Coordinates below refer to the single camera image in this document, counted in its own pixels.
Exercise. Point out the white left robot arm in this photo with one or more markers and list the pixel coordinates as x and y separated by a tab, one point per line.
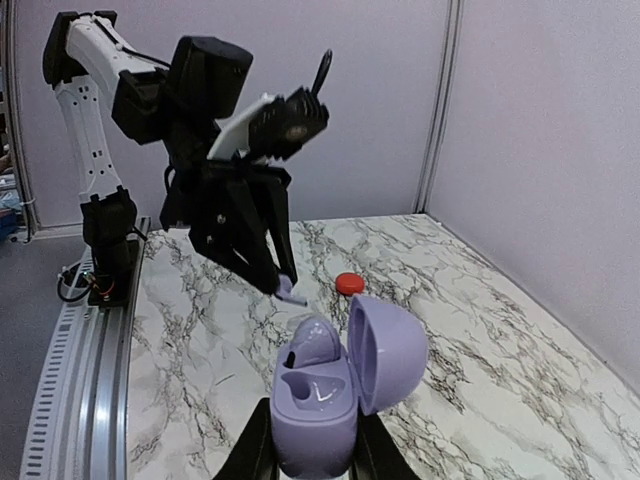
182	104

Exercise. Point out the purple charging case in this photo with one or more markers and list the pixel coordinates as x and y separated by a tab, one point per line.
314	409

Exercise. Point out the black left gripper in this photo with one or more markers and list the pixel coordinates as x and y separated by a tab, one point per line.
228	211

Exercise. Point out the aluminium front rail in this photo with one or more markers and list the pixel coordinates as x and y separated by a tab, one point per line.
78	422

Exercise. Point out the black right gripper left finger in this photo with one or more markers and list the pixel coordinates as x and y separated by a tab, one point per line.
254	456

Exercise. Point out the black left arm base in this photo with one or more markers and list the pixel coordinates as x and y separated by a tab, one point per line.
107	223

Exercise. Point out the aluminium corner post right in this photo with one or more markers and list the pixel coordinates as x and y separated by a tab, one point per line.
439	116

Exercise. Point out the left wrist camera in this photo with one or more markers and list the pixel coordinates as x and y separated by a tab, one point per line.
273	127

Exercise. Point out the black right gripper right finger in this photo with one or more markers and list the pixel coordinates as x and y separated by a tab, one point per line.
376	456

